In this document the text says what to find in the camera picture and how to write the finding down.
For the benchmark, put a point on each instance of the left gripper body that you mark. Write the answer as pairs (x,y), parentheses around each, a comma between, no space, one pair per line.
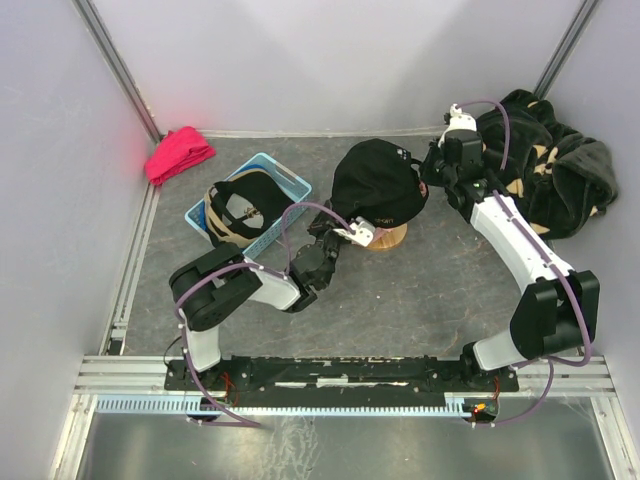
(325,234)

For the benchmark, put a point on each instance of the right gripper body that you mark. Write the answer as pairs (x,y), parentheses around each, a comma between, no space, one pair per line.
(436,170)

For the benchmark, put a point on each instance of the black NY cap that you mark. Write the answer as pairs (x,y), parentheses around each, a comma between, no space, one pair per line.
(376,181)

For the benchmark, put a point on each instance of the black and tan hat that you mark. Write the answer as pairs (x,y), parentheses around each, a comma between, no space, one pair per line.
(239,210)

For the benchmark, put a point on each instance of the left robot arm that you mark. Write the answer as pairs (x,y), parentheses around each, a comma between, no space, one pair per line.
(209,289)

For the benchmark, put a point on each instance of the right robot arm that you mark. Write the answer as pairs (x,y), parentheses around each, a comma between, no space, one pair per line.
(558,307)

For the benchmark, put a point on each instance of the wooden hat stand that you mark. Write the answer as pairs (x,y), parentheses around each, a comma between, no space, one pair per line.
(387,239)

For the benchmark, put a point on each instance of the black floral plush blanket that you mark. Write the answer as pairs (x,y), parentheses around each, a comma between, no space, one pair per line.
(558,177)

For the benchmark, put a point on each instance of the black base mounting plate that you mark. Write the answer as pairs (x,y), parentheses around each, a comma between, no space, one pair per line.
(274,382)

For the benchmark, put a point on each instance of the magenta cloth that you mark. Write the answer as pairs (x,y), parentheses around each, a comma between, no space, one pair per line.
(177,152)

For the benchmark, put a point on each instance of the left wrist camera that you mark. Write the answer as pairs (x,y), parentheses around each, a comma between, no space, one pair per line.
(361,232)

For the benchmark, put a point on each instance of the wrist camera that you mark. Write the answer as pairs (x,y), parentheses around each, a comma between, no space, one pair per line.
(361,232)
(458,120)

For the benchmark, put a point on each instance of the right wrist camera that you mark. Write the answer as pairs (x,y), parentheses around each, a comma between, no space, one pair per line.
(458,120)

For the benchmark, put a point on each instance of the right corner aluminium post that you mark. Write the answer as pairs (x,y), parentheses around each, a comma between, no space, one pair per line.
(569,40)

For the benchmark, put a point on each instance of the corner aluminium post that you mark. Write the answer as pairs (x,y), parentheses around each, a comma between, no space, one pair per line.
(89,14)
(569,40)

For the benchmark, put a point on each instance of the aluminium rail frame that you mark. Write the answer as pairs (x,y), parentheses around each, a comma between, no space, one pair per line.
(147,375)

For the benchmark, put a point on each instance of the left corner aluminium post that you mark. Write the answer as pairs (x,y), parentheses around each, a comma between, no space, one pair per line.
(89,14)

